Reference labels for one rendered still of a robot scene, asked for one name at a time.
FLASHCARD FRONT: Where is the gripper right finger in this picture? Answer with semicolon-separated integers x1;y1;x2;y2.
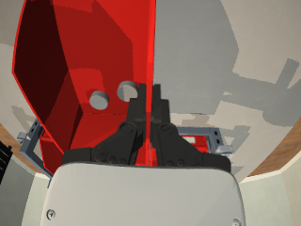
150;84;231;173

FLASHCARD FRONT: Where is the grey metal shelf rack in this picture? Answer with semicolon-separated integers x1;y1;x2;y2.
16;119;235;188

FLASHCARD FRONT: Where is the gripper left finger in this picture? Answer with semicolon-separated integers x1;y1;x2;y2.
62;83;147;166

